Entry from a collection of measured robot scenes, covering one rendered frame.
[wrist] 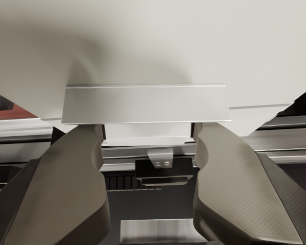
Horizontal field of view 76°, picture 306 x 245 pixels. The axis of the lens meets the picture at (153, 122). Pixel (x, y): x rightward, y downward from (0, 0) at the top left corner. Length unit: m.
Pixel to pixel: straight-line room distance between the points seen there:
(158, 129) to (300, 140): 0.43
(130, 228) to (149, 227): 0.02
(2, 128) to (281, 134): 0.54
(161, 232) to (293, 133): 0.41
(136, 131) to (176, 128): 0.04
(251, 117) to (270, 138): 0.36
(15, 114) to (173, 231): 0.22
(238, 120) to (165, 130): 0.06
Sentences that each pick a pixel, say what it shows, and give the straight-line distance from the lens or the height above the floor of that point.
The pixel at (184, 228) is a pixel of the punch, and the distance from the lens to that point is 0.23.
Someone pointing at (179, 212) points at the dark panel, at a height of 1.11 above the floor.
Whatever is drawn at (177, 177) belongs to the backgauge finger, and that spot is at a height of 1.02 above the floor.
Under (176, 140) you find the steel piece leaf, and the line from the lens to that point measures 0.21.
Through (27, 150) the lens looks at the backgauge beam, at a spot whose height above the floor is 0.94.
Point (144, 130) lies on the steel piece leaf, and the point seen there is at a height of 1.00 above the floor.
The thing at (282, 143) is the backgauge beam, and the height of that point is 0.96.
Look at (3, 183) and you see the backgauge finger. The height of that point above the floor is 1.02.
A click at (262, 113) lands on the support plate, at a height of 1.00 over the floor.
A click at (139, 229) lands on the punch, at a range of 0.23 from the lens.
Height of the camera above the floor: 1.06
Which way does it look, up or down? 20 degrees down
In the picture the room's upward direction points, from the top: 178 degrees clockwise
